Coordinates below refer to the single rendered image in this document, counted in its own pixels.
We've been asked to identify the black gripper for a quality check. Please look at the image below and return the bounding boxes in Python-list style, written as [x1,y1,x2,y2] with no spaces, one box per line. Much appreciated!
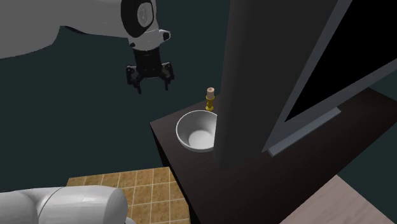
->
[125,46,176,95]

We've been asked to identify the dark brown wooden table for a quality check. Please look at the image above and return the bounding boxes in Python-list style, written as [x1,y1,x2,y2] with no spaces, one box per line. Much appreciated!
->
[149,87,397,224]

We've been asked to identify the black television with grey frame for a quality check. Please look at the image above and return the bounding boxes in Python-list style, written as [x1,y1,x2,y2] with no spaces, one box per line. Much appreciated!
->
[261,0,397,158]

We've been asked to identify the tan tiled robot stand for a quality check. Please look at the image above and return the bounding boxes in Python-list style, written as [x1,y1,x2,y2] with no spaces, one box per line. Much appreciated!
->
[66,167,191,224]

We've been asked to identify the tall dark grey cylinder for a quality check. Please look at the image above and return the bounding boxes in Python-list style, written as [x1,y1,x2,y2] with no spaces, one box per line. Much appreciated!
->
[213,0,340,171]

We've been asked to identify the gold candlestick with beige candle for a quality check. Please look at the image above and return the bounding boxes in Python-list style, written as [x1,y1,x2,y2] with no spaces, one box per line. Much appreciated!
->
[205,87,216,112]

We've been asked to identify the white bowl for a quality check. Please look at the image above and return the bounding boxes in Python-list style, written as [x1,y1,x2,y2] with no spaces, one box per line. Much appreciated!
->
[175,109,218,153]

